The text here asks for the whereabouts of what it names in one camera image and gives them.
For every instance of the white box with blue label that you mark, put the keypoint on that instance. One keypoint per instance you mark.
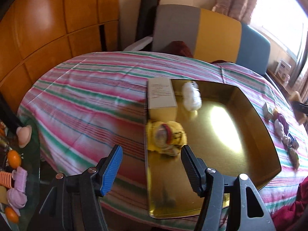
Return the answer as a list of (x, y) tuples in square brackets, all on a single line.
[(282, 68)]

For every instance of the pink round toy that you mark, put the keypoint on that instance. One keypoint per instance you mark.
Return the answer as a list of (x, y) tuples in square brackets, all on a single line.
[(24, 136)]

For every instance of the pink beige curtain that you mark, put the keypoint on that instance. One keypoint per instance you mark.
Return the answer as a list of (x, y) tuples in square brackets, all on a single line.
[(235, 0)]

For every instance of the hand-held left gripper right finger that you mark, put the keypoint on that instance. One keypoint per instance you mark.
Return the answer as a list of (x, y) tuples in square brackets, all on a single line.
[(190, 168)]

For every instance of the black roll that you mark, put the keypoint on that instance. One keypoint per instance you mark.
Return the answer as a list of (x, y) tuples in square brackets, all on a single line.
[(146, 16)]

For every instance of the lilac block toy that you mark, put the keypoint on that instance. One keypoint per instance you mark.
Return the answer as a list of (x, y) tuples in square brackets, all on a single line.
[(20, 180)]

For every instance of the white cardboard box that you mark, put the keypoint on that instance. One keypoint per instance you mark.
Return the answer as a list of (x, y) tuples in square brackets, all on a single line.
[(161, 93)]

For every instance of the blue snack packet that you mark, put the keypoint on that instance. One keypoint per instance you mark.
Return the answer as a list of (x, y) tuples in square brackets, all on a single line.
[(293, 140)]

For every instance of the yellow label snack packet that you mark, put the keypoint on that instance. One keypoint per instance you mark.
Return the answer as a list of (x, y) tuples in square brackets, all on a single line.
[(294, 157)]

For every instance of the pink swirl toy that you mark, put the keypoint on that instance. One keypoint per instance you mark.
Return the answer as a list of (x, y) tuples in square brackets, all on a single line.
[(16, 198)]

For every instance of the striped tablecloth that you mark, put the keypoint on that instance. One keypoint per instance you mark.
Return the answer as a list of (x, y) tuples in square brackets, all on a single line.
[(96, 101)]

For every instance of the small white wrapped snack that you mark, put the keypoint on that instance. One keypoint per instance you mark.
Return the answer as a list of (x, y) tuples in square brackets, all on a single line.
[(285, 140)]

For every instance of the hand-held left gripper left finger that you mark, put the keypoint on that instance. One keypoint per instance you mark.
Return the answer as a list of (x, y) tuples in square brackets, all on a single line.
[(112, 170)]

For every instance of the window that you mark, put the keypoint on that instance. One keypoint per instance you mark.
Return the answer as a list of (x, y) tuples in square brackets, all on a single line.
[(281, 16)]

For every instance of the dark red cushion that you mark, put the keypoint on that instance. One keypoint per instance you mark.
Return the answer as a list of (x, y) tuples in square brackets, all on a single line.
[(179, 48)]

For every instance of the grey yellow blue sofa chair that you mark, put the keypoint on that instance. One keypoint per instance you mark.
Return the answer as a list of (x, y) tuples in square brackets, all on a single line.
[(216, 33)]

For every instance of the red cloth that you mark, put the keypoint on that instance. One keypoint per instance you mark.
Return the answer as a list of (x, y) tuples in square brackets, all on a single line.
[(293, 211)]

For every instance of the clear wrapped white snack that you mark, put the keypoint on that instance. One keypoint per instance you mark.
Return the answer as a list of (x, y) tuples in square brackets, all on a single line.
[(279, 128)]

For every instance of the tan snack packet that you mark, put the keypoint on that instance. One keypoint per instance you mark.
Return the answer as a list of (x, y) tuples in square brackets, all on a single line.
[(267, 110)]

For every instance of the orange ribbed toy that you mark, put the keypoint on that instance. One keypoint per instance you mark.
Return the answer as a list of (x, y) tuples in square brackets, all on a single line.
[(5, 178)]

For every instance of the wooden cabinet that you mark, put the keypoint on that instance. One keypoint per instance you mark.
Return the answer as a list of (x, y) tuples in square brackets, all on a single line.
[(48, 28)]

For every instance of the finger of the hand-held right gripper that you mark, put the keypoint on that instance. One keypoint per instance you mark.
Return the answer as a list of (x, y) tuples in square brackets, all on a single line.
[(299, 107)]

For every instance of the gold metal tin tray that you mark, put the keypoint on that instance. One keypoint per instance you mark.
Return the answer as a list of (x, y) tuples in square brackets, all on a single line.
[(228, 149)]

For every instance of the purple snack packet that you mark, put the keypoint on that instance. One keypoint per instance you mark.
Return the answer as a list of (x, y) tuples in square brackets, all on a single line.
[(282, 120)]

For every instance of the small orange fruit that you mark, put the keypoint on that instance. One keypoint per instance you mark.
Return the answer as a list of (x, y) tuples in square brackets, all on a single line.
[(12, 214), (14, 158)]

